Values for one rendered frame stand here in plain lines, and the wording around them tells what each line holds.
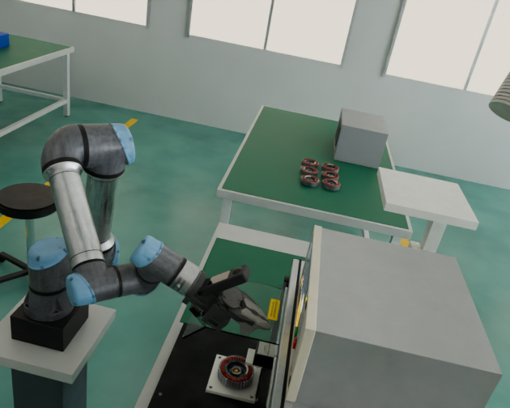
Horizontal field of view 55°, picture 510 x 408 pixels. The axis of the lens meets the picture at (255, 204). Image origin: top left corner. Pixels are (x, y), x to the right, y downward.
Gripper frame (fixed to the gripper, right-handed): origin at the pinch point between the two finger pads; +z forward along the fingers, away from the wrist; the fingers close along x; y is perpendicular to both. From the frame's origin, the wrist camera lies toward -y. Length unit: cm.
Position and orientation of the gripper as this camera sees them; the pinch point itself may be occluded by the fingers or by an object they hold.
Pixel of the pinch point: (268, 323)
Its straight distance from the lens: 120.2
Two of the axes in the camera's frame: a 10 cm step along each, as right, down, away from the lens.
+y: -5.6, 7.0, 4.3
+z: 8.1, 5.7, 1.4
